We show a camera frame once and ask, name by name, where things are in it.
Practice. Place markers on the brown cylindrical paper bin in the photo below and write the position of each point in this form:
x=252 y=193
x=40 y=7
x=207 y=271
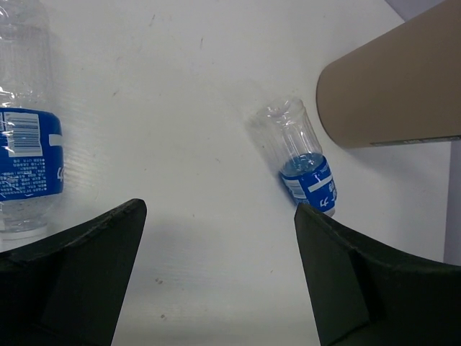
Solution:
x=400 y=88

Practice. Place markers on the clear bottle blue label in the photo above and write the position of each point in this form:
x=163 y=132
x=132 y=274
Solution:
x=283 y=134

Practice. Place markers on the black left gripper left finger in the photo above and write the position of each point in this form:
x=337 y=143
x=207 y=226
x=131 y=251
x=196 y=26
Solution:
x=68 y=289

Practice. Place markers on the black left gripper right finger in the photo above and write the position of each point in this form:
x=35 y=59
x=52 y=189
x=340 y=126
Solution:
x=364 y=292

